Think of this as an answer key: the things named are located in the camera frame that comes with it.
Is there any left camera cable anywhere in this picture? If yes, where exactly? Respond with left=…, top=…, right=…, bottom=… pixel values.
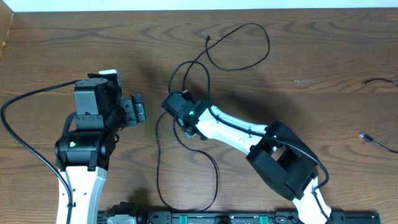
left=0, top=80, right=79, bottom=224

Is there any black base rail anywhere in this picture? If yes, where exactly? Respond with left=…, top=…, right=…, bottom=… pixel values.
left=98, top=201, right=382, bottom=224

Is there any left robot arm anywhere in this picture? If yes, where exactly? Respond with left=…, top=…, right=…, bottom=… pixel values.
left=55, top=76, right=146, bottom=223

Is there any camera cable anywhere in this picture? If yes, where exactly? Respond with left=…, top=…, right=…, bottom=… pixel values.
left=167, top=60, right=333, bottom=224
left=0, top=80, right=79, bottom=224

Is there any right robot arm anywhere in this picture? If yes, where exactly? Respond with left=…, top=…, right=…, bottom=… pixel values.
left=161, top=91, right=332, bottom=223

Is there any cardboard panel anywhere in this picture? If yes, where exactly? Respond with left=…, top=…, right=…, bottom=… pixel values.
left=0, top=0, right=14, bottom=55

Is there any right camera cable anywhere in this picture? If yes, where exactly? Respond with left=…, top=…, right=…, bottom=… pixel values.
left=167, top=60, right=333, bottom=224

